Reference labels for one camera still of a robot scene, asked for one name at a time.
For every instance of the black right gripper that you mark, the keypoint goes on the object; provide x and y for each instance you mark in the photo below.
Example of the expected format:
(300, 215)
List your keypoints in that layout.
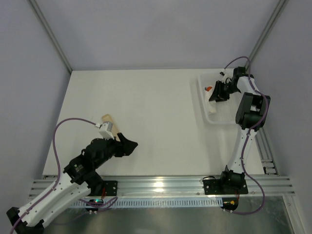
(223, 90)

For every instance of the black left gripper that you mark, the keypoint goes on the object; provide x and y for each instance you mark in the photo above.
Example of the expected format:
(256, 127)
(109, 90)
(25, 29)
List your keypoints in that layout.
(119, 147)

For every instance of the white paper napkin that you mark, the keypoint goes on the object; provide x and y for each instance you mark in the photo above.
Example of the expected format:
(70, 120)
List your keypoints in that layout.
(210, 105)

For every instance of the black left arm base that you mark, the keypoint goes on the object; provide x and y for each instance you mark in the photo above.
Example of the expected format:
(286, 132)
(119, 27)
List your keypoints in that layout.
(104, 189)

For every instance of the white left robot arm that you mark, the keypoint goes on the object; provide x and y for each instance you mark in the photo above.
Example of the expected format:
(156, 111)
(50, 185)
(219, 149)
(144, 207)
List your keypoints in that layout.
(78, 179)

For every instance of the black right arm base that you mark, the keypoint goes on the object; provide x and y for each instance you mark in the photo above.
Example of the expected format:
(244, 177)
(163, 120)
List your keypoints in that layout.
(229, 183)

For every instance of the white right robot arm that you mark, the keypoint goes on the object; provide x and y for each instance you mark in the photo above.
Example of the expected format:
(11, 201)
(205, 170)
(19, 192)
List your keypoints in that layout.
(250, 117)

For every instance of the white perforated plastic basket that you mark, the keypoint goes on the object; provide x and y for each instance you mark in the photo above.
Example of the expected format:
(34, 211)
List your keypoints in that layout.
(226, 110)

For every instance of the beige utensil case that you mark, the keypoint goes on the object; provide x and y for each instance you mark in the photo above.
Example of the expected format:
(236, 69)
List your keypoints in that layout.
(112, 125)

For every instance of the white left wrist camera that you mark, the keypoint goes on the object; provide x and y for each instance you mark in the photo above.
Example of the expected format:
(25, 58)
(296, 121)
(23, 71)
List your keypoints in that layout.
(102, 129)

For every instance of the slotted white cable duct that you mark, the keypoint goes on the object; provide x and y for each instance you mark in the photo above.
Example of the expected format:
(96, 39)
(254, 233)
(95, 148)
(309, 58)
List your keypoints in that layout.
(178, 202)

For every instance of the aluminium front rail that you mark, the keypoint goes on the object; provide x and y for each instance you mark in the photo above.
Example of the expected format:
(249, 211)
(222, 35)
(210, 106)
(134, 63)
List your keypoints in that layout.
(175, 186)

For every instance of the right aluminium frame post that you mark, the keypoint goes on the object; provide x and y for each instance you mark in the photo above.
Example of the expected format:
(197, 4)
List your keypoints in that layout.
(270, 23)

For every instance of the aluminium frame post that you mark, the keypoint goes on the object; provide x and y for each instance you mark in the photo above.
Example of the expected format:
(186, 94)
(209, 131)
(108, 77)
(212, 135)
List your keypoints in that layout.
(50, 34)
(270, 23)

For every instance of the left aluminium frame post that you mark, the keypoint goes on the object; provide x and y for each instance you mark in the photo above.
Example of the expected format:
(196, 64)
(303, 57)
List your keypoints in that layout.
(50, 34)

